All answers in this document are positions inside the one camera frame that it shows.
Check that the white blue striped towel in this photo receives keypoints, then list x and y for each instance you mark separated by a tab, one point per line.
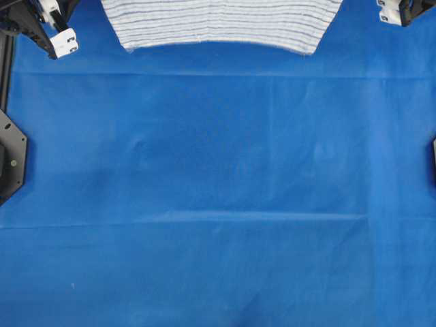
296	25

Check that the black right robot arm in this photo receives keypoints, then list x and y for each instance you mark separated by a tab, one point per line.
402	12

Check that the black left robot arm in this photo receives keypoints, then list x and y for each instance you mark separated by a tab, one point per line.
43	22

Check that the blue table cloth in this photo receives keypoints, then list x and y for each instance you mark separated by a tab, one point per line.
225	184

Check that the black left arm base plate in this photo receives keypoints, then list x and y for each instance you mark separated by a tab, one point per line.
13	157

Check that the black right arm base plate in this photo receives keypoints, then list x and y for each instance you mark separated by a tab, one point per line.
433	147

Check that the black aluminium frame rail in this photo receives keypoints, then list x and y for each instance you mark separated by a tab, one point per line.
7	60

